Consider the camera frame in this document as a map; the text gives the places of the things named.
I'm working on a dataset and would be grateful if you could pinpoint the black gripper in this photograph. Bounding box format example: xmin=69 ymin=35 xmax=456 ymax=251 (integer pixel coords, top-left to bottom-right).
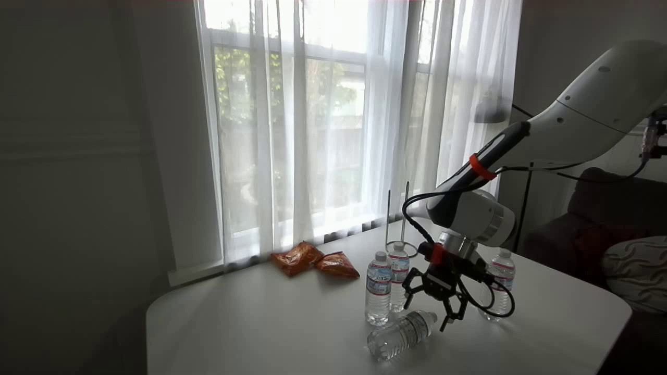
xmin=403 ymin=231 xmax=489 ymax=331

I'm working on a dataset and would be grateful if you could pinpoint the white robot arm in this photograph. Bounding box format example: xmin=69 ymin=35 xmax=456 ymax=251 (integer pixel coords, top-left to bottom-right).
xmin=403 ymin=40 xmax=667 ymax=328

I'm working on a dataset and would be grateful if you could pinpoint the metal paper towel holder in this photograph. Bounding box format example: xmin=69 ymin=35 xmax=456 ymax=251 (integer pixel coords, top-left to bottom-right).
xmin=383 ymin=188 xmax=416 ymax=258

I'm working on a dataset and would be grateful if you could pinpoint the right orange snack bag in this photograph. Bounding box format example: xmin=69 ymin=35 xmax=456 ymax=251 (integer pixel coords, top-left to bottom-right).
xmin=314 ymin=251 xmax=359 ymax=279

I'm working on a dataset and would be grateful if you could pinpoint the orange snack bag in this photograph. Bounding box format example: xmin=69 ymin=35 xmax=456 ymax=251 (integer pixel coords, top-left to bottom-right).
xmin=314 ymin=251 xmax=359 ymax=279
xmin=271 ymin=241 xmax=322 ymax=278

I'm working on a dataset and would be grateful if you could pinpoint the left orange snack bag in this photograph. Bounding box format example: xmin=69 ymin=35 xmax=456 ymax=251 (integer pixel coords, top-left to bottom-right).
xmin=271 ymin=241 xmax=322 ymax=278

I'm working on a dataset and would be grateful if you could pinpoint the dark sofa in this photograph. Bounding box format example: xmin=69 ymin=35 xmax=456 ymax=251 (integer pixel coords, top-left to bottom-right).
xmin=522 ymin=168 xmax=667 ymax=375

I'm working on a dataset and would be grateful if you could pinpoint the white patterned cushion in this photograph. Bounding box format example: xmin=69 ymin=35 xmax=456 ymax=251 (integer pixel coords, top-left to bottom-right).
xmin=603 ymin=236 xmax=667 ymax=315

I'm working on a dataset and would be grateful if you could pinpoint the white sheer curtain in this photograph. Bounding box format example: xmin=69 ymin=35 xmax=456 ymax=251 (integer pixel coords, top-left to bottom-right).
xmin=131 ymin=0 xmax=523 ymax=284

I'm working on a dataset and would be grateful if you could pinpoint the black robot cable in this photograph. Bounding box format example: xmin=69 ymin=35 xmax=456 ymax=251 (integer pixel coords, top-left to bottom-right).
xmin=400 ymin=131 xmax=654 ymax=320

